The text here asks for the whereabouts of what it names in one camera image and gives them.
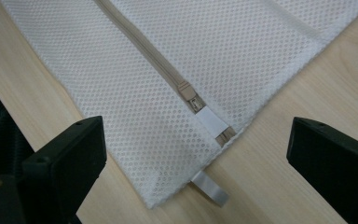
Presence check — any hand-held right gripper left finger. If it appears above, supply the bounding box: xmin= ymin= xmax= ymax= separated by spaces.
xmin=21 ymin=115 xmax=108 ymax=224

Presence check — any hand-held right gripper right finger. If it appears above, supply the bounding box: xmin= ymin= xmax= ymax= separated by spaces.
xmin=285 ymin=117 xmax=358 ymax=224

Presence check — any white mesh laundry bag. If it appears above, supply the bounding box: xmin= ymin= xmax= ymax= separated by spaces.
xmin=0 ymin=0 xmax=358 ymax=210

